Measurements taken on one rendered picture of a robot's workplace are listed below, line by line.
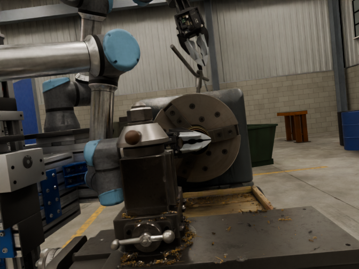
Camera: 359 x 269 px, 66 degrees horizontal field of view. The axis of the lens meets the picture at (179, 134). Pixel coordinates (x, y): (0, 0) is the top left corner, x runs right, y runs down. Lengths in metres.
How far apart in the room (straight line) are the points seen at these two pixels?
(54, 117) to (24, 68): 0.52
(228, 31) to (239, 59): 1.19
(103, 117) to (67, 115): 0.37
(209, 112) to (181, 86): 10.18
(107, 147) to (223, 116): 0.41
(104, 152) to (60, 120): 0.50
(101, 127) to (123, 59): 0.25
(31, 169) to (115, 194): 0.23
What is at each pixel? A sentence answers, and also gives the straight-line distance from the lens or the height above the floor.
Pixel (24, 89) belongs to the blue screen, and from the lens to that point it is 6.24.
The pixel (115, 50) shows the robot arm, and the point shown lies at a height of 1.36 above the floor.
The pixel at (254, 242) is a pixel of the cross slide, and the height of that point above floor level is 0.97.
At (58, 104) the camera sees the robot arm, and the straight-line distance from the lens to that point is 1.28.
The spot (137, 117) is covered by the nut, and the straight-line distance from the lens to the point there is 0.41.
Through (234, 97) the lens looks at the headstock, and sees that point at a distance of 1.13.
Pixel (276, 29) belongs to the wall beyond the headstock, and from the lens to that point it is 12.20.
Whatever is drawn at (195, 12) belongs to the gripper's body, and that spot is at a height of 1.44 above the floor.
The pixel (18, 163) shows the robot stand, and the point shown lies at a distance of 0.79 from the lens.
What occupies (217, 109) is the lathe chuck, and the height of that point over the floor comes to 1.17.
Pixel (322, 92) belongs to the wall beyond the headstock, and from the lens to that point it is 12.41.
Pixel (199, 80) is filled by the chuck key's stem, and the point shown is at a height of 1.28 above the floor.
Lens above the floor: 1.15
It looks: 3 degrees down
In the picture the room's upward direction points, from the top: 7 degrees counter-clockwise
